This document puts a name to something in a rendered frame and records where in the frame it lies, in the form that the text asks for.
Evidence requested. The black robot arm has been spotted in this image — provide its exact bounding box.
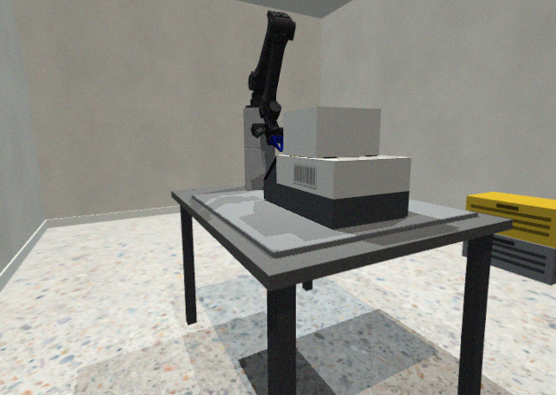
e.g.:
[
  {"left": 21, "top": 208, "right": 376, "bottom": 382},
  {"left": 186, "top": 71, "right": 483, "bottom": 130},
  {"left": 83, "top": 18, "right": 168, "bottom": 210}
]
[{"left": 245, "top": 11, "right": 296, "bottom": 139}]

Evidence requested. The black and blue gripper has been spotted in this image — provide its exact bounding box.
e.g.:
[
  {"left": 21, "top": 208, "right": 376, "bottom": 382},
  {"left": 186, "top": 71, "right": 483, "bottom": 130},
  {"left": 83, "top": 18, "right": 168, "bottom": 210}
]
[{"left": 266, "top": 122, "right": 283, "bottom": 152}]

